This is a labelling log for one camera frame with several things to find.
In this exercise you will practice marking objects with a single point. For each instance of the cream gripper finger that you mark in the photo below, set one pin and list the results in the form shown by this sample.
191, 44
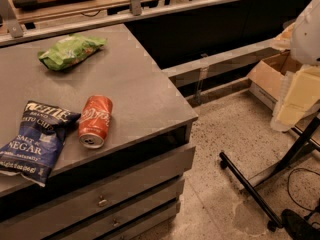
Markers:
299, 92

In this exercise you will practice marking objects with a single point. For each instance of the red coke can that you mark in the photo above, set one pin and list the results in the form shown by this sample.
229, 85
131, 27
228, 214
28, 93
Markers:
94, 121

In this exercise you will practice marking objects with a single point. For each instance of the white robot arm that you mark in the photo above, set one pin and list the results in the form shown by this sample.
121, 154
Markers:
305, 36

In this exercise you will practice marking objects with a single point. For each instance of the cardboard box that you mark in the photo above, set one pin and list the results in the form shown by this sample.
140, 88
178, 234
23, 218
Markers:
266, 77

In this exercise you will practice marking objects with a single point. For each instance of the black metal stand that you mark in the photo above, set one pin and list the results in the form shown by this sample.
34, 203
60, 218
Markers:
303, 146

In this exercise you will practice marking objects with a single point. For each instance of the grey drawer cabinet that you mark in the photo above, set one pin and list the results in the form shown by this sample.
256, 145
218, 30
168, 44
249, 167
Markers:
140, 168

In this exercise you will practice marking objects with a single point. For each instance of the metal drawer knob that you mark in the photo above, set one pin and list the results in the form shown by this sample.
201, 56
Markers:
102, 201

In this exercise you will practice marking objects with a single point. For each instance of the green chip bag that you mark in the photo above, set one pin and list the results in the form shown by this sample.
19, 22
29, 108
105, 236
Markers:
70, 51

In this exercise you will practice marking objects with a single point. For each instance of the blue salt vinegar chip bag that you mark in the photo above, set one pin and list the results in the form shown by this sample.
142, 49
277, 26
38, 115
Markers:
34, 152

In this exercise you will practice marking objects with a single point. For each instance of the metal rail frame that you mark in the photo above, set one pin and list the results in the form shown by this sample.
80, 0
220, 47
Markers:
63, 12

